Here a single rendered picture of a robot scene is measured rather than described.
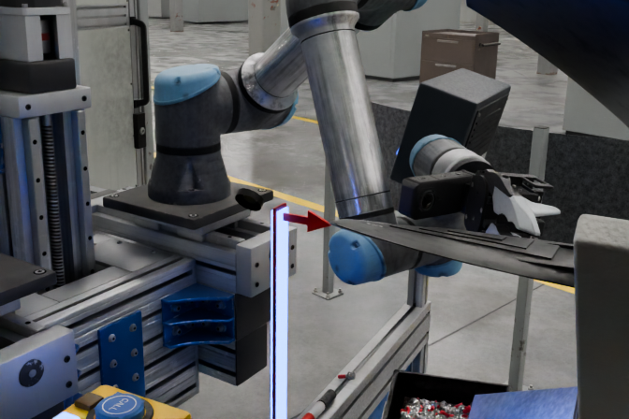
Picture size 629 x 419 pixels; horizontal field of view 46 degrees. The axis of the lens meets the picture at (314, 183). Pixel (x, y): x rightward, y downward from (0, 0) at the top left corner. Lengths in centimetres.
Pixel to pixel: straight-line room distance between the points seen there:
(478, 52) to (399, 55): 314
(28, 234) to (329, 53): 56
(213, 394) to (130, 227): 140
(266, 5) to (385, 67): 350
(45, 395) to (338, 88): 53
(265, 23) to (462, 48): 194
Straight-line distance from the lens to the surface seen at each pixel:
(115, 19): 275
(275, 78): 130
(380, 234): 68
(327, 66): 98
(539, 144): 252
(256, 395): 274
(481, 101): 133
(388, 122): 289
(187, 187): 133
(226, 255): 128
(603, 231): 24
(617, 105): 58
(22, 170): 122
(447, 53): 764
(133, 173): 288
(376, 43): 1067
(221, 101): 133
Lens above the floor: 143
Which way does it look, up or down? 16 degrees down
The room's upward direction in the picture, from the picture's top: 1 degrees clockwise
